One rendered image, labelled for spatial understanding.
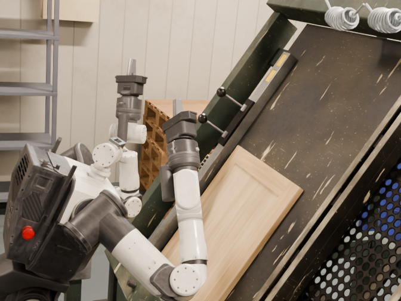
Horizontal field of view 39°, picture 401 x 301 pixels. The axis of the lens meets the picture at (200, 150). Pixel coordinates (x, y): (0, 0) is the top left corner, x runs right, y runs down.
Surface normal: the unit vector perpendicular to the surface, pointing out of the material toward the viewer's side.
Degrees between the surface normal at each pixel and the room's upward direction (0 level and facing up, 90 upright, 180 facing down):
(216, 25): 90
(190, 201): 53
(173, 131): 76
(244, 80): 90
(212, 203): 57
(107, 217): 48
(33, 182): 90
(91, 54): 90
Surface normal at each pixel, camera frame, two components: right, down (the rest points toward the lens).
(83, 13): 0.38, 0.30
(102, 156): -0.09, 0.08
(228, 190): -0.73, -0.50
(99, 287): 0.10, -0.95
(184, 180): -0.02, -0.36
